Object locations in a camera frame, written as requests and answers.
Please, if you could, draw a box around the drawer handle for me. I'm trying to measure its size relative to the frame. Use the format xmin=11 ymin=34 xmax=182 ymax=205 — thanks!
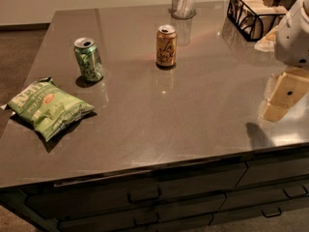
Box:
xmin=133 ymin=213 xmax=159 ymax=226
xmin=284 ymin=186 xmax=308 ymax=199
xmin=262 ymin=207 xmax=282 ymax=218
xmin=127 ymin=187 xmax=161 ymax=204

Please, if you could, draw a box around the green soda can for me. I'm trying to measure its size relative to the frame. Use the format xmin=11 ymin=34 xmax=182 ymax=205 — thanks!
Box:
xmin=74 ymin=37 xmax=103 ymax=82

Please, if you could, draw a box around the upper left drawer handle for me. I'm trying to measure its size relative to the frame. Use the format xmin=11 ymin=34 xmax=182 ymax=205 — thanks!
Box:
xmin=127 ymin=187 xmax=161 ymax=204

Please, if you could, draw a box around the dark drawer cabinet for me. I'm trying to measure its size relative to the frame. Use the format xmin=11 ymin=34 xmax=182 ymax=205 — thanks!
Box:
xmin=1 ymin=146 xmax=309 ymax=232

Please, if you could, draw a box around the upper right drawer handle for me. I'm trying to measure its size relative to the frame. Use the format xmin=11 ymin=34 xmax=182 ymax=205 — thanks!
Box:
xmin=284 ymin=186 xmax=308 ymax=199

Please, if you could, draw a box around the black wire napkin holder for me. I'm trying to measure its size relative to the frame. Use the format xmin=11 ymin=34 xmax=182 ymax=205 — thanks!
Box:
xmin=227 ymin=0 xmax=288 ymax=42

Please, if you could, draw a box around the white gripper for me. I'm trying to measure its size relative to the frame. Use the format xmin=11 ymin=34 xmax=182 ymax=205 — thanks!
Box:
xmin=262 ymin=0 xmax=309 ymax=122

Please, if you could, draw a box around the lower right drawer handle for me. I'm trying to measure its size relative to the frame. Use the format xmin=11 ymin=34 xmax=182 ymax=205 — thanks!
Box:
xmin=262 ymin=207 xmax=282 ymax=218

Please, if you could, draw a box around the green potato chip bag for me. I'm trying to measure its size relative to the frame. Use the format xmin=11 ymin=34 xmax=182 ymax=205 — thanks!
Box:
xmin=7 ymin=77 xmax=95 ymax=141

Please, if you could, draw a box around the lower left drawer handle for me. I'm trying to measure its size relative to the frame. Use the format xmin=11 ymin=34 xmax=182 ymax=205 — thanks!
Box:
xmin=133 ymin=213 xmax=159 ymax=226

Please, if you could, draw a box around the orange soda can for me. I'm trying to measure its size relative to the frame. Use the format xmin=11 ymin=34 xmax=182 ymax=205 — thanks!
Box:
xmin=156 ymin=24 xmax=178 ymax=68

